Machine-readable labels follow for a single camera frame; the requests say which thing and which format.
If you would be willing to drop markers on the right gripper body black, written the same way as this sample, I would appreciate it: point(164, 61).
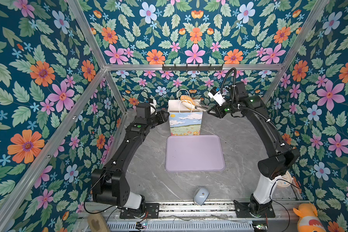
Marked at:
point(221, 111)

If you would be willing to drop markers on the grey computer mouse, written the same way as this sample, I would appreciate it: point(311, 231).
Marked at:
point(200, 196)

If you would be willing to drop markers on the aluminium frame post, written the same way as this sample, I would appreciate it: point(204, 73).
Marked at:
point(308, 25)
point(96, 51)

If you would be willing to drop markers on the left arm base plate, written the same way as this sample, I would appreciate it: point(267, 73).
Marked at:
point(142, 211)

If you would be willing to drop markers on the wooden brush block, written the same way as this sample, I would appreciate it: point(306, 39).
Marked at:
point(97, 223)

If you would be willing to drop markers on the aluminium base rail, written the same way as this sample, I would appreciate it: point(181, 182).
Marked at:
point(224, 209)

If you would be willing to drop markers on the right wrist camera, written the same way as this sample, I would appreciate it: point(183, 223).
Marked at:
point(216, 94)

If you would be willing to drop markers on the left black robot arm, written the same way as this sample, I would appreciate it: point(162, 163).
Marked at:
point(109, 184)

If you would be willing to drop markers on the black hook rail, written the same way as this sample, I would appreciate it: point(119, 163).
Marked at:
point(192, 67)

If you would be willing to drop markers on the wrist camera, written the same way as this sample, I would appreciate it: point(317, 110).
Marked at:
point(216, 94)
point(146, 109)

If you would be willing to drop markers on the landscape print paper bag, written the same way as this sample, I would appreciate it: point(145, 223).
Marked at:
point(182, 121)

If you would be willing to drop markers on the aluminium frame post right rear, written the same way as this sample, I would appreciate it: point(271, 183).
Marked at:
point(308, 25)

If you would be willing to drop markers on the lilac plastic tray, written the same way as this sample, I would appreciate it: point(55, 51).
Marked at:
point(194, 154)

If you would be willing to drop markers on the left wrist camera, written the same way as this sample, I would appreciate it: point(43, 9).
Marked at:
point(146, 109)

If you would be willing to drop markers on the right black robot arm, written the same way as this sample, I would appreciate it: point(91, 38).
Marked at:
point(281, 156)

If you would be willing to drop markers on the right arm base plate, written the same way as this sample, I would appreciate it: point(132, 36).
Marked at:
point(253, 210)

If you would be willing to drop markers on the aluminium frame post left rear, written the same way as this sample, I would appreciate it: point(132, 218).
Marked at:
point(96, 51)

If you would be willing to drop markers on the cream and steel tongs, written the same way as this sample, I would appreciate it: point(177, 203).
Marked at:
point(192, 106)

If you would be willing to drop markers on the round cream clock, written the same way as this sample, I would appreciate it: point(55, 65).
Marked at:
point(284, 181)

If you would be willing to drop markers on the sugared oval bread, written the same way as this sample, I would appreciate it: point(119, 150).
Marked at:
point(187, 99)

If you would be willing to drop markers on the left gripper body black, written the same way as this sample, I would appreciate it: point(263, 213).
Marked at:
point(157, 118)

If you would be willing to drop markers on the orange plush toy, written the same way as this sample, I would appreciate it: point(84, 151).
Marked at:
point(308, 218)

